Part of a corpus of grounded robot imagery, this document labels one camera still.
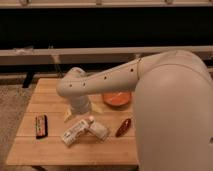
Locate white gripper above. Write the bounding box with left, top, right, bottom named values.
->
left=63, top=66, right=103, bottom=122

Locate white plastic bottle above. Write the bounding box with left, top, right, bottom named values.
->
left=61, top=116, right=94, bottom=146

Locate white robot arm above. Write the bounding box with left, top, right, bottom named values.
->
left=57, top=50, right=213, bottom=171

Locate orange ceramic bowl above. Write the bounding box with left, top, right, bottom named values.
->
left=102, top=92, right=131, bottom=107

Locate white crumpled packet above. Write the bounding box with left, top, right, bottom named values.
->
left=89, top=121, right=110, bottom=141

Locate dark red snack packet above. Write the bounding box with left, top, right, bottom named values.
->
left=115, top=118, right=131, bottom=137

